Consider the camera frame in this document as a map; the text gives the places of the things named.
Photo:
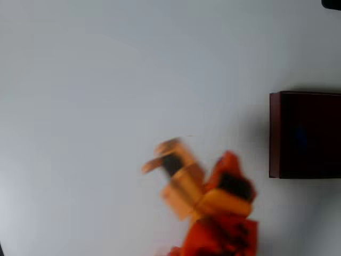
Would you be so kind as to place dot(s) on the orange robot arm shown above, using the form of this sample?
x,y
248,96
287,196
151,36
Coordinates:
x,y
226,208

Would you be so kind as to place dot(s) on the dark red box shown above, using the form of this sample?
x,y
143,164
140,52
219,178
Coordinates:
x,y
309,136

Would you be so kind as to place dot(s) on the black object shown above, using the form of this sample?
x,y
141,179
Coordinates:
x,y
331,4

